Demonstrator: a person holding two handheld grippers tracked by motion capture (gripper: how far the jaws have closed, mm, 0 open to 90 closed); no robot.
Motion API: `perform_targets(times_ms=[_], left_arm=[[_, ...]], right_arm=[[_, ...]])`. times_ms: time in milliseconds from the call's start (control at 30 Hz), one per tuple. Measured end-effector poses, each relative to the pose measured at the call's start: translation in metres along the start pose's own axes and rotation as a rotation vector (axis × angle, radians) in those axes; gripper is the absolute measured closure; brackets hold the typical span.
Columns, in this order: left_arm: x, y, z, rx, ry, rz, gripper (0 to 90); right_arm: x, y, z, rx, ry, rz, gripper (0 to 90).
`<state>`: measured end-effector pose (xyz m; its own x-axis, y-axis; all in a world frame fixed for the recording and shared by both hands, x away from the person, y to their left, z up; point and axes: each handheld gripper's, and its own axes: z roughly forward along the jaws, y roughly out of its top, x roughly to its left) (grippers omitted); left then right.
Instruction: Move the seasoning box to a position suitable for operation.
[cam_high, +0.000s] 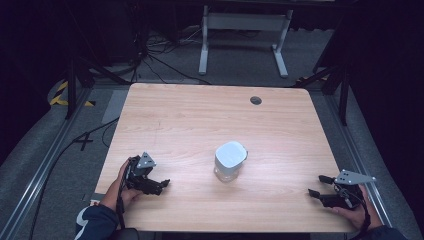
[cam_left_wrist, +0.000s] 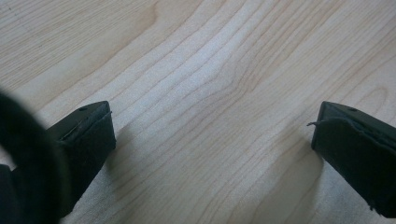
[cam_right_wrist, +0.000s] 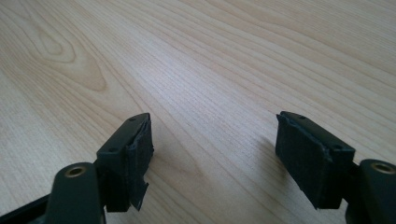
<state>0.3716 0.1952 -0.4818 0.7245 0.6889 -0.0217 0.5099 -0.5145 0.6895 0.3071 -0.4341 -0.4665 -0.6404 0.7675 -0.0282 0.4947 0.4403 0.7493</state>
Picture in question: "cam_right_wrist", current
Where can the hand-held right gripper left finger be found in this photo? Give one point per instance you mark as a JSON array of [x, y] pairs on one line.
[[124, 161]]

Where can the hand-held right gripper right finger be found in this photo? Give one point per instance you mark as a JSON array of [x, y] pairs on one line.
[[314, 161]]

